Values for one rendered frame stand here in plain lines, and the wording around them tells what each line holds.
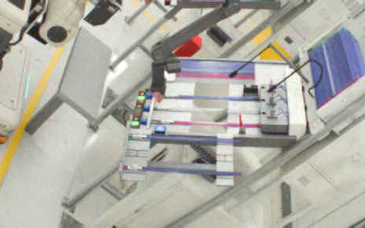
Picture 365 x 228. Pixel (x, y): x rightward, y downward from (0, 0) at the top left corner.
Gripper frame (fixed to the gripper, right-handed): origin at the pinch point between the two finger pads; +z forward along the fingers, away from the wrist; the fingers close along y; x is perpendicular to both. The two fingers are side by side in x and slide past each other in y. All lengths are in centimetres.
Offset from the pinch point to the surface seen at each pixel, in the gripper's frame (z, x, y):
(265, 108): 14, -49, 16
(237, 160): 78, -38, 51
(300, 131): 16, -66, 2
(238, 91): 20, -36, 39
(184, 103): 20.3, -9.2, 27.1
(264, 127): 16, -48, 4
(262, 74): 20, -49, 56
